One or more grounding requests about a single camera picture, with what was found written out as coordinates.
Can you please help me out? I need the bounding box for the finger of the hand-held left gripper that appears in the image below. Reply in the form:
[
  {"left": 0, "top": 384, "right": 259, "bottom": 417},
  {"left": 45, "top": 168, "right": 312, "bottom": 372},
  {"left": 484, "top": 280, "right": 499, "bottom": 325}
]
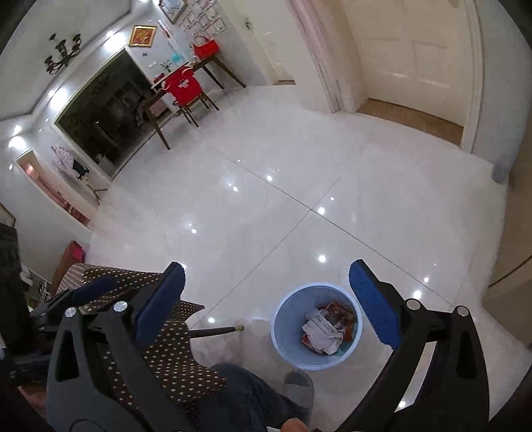
[{"left": 29, "top": 275, "right": 117, "bottom": 334}]

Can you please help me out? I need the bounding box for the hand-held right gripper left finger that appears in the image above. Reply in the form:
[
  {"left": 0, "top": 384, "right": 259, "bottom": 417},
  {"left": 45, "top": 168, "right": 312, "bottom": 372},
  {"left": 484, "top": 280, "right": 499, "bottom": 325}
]
[{"left": 47, "top": 261, "right": 187, "bottom": 432}]

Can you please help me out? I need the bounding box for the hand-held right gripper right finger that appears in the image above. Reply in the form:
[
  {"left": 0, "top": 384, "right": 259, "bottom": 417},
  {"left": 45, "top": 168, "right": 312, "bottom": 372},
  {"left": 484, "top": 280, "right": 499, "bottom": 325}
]
[{"left": 338, "top": 259, "right": 491, "bottom": 432}]

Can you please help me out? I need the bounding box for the pile of wrappers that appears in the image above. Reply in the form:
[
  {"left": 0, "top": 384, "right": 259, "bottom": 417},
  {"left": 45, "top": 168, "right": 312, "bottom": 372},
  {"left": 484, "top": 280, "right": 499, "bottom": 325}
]
[{"left": 300, "top": 302, "right": 357, "bottom": 356}]

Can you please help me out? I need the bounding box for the light blue trash bin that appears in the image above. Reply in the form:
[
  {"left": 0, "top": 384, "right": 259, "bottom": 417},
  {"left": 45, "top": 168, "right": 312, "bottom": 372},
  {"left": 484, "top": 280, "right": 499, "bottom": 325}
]
[{"left": 271, "top": 283, "right": 363, "bottom": 370}]

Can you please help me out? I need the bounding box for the red upholstered bench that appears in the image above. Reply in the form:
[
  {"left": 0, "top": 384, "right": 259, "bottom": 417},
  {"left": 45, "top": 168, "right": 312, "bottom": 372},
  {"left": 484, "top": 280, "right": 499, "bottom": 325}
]
[{"left": 53, "top": 240, "right": 86, "bottom": 284}]

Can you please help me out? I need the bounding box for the brown polka-dot tablecloth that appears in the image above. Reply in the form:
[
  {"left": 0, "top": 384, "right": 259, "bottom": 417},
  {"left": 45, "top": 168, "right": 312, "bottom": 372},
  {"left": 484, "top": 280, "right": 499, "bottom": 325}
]
[{"left": 52, "top": 263, "right": 227, "bottom": 432}]

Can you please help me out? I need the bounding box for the black table leg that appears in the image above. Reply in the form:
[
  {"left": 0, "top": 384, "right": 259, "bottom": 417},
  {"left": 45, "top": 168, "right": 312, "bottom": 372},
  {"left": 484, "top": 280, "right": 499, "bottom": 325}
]
[{"left": 189, "top": 325, "right": 245, "bottom": 338}]

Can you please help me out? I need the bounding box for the grey slipper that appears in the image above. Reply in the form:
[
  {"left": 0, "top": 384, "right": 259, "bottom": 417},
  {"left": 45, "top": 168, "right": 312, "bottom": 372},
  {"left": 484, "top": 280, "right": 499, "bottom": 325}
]
[{"left": 282, "top": 371, "right": 316, "bottom": 421}]

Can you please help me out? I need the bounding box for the person's jeans leg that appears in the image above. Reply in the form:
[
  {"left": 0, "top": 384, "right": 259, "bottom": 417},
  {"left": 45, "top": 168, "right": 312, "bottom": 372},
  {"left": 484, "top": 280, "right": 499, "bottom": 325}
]
[{"left": 195, "top": 362, "right": 311, "bottom": 432}]

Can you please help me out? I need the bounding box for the clothes drying rack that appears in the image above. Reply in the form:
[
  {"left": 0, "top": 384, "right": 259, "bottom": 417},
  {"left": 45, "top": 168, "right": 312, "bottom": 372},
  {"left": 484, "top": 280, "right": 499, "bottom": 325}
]
[{"left": 52, "top": 145, "right": 109, "bottom": 204}]

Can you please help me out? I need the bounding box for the wooden dining table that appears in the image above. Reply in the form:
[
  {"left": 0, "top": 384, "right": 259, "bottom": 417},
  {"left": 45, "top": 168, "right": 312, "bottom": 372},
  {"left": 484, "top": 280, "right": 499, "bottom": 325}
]
[{"left": 137, "top": 54, "right": 247, "bottom": 151}]

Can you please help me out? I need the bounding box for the wooden chair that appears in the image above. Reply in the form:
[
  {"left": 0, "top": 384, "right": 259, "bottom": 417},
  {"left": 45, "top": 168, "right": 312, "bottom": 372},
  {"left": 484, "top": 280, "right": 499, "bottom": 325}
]
[{"left": 164, "top": 68, "right": 220, "bottom": 128}]

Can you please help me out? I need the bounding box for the red chair cover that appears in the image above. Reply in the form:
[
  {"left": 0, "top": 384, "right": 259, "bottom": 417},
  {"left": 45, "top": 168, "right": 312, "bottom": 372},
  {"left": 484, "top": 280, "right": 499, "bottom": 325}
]
[{"left": 166, "top": 68, "right": 202, "bottom": 105}]

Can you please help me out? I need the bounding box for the black chandelier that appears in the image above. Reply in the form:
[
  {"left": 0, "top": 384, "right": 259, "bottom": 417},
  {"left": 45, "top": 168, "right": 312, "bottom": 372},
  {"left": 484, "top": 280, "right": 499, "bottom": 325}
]
[{"left": 43, "top": 34, "right": 83, "bottom": 76}]

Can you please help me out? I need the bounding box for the white panel door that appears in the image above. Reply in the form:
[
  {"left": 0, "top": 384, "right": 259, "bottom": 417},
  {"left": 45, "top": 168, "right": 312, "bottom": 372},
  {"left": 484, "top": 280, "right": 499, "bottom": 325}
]
[{"left": 341, "top": 0, "right": 471, "bottom": 122}]

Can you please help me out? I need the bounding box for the gold red diamond picture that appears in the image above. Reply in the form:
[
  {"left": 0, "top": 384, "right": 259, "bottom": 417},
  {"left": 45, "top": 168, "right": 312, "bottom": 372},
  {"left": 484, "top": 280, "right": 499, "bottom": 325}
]
[{"left": 127, "top": 24, "right": 158, "bottom": 48}]

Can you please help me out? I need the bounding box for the group of wall certificates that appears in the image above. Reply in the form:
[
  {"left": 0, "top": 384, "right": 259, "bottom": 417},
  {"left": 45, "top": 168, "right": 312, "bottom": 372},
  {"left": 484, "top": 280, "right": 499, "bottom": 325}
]
[{"left": 183, "top": 0, "right": 227, "bottom": 38}]

